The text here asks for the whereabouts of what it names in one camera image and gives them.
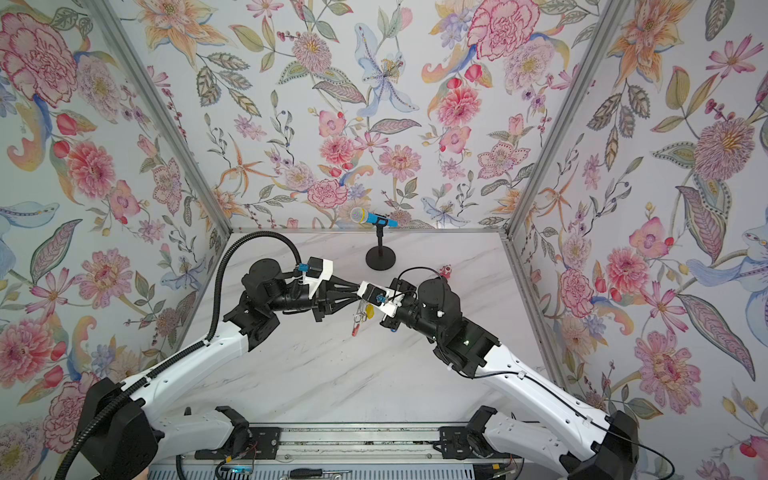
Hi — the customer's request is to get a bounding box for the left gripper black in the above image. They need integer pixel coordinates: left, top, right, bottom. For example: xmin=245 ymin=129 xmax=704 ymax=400
xmin=266 ymin=278 xmax=360 ymax=327

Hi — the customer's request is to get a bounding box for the metal keyring with red handle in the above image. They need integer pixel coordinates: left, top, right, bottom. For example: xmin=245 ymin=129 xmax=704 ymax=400
xmin=351 ymin=300 xmax=369 ymax=337

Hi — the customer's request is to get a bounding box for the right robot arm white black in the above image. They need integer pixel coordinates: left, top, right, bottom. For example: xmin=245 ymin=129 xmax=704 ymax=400
xmin=360 ymin=277 xmax=639 ymax=479

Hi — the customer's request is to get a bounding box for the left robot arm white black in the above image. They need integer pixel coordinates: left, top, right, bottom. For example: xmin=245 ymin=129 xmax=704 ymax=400
xmin=56 ymin=257 xmax=388 ymax=479

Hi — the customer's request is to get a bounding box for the black microphone stand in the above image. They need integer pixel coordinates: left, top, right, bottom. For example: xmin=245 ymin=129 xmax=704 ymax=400
xmin=365 ymin=226 xmax=396 ymax=271

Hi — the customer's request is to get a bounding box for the small red toy figure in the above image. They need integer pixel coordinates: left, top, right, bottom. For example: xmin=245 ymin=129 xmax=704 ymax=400
xmin=439 ymin=265 xmax=452 ymax=280

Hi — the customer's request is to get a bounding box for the toy microphone blue yellow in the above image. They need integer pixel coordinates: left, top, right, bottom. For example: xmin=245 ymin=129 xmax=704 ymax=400
xmin=350 ymin=207 xmax=399 ymax=228

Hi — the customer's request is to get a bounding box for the black screwdriver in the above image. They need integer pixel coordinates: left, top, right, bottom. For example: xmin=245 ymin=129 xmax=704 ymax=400
xmin=288 ymin=468 xmax=351 ymax=480

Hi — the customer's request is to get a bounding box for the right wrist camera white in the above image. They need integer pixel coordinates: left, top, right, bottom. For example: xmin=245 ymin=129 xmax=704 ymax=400
xmin=357 ymin=279 xmax=416 ymax=314

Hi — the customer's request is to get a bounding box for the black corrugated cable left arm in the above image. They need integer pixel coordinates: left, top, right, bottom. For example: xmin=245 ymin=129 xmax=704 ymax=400
xmin=53 ymin=230 xmax=303 ymax=480

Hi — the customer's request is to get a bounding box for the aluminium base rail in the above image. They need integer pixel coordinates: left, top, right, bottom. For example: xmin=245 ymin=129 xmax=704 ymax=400
xmin=146 ymin=422 xmax=607 ymax=466

